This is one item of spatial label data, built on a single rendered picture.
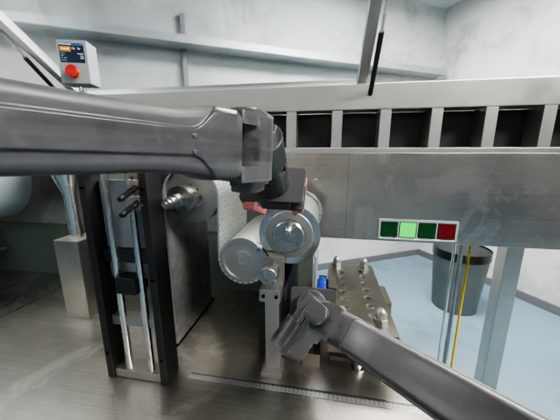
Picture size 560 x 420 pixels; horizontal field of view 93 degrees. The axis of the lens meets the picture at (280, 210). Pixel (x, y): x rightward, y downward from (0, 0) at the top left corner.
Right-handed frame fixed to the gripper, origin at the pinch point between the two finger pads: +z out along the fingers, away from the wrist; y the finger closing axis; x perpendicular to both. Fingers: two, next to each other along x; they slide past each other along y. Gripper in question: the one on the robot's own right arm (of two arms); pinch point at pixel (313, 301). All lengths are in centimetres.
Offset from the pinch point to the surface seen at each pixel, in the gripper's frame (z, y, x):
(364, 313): 3.5, 13.3, -2.0
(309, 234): -11.4, -1.7, 15.2
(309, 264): 28.9, -2.8, 11.2
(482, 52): 184, 160, 262
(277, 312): -5.8, -8.4, -3.3
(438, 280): 201, 110, 20
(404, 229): 20.4, 28.6, 25.0
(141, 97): 1, -67, 64
